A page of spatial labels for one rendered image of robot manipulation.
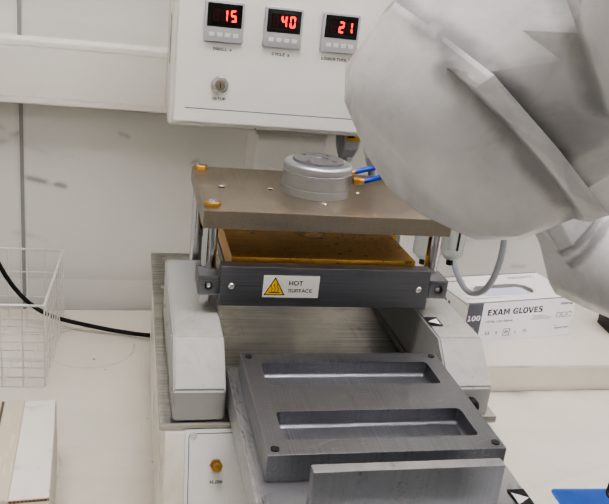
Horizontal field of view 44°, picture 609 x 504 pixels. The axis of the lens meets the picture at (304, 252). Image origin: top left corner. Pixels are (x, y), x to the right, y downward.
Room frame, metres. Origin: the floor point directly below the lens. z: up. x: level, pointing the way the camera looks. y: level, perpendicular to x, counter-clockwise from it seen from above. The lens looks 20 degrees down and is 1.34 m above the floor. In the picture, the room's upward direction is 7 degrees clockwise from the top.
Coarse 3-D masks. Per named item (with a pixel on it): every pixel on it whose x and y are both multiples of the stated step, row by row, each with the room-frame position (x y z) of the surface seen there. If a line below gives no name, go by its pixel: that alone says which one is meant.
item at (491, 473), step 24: (240, 384) 0.63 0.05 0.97; (240, 408) 0.59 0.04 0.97; (240, 432) 0.55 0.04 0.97; (240, 456) 0.54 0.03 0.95; (312, 480) 0.45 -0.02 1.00; (336, 480) 0.46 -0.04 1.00; (360, 480) 0.46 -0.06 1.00; (384, 480) 0.46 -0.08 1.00; (408, 480) 0.47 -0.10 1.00; (432, 480) 0.47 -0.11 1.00; (456, 480) 0.48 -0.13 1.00; (480, 480) 0.48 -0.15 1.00; (504, 480) 0.53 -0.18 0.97
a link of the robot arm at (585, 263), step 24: (600, 192) 0.41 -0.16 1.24; (552, 240) 0.58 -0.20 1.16; (576, 240) 0.58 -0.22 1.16; (600, 240) 0.59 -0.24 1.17; (552, 264) 0.61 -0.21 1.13; (576, 264) 0.59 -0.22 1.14; (600, 264) 0.58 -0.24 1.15; (552, 288) 0.62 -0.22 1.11; (576, 288) 0.60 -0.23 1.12; (600, 288) 0.57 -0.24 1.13; (600, 312) 0.59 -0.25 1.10
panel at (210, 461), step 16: (192, 432) 0.61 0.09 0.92; (208, 432) 0.62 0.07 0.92; (224, 432) 0.62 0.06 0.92; (192, 448) 0.61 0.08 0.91; (208, 448) 0.61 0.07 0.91; (224, 448) 0.62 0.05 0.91; (192, 464) 0.60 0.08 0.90; (208, 464) 0.61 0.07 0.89; (224, 464) 0.61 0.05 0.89; (192, 480) 0.60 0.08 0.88; (208, 480) 0.60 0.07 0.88; (224, 480) 0.60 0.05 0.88; (240, 480) 0.61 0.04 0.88; (192, 496) 0.59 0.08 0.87; (208, 496) 0.59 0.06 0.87; (224, 496) 0.60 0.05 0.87; (240, 496) 0.60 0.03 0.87
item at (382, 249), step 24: (240, 240) 0.79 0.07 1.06; (264, 240) 0.80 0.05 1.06; (288, 240) 0.81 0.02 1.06; (312, 240) 0.82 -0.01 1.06; (336, 240) 0.83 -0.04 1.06; (360, 240) 0.84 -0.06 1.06; (384, 240) 0.85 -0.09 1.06; (360, 264) 0.77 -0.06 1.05; (384, 264) 0.78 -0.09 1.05; (408, 264) 0.78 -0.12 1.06
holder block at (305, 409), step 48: (288, 384) 0.62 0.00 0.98; (336, 384) 0.61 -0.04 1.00; (384, 384) 0.62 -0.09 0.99; (432, 384) 0.63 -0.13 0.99; (288, 432) 0.54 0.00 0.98; (336, 432) 0.55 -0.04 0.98; (384, 432) 0.56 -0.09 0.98; (432, 432) 0.57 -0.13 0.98; (480, 432) 0.55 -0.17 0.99; (288, 480) 0.49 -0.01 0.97
